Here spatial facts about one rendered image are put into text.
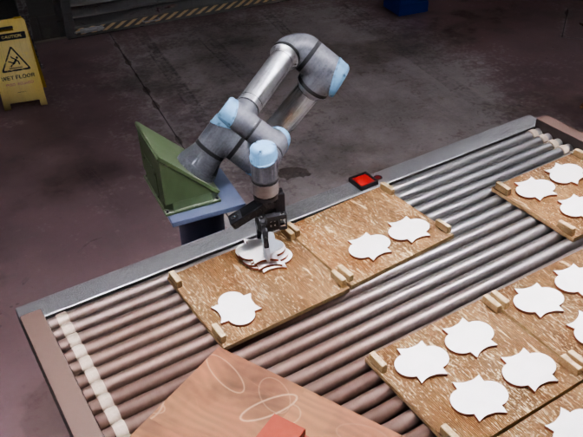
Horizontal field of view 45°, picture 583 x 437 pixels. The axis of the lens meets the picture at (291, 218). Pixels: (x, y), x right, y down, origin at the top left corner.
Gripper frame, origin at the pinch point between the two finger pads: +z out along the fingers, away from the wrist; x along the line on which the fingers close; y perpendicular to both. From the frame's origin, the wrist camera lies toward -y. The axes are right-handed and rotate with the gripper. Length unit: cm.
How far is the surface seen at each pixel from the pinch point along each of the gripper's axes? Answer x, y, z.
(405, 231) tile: -0.7, 45.9, 2.6
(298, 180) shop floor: 180, 59, 97
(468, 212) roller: 6, 71, 6
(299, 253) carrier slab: -0.7, 11.4, 3.6
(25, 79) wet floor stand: 336, -99, 76
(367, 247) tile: -5.1, 31.6, 2.6
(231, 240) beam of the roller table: 14.7, -7.1, 5.7
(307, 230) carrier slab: 10.1, 17.0, 3.6
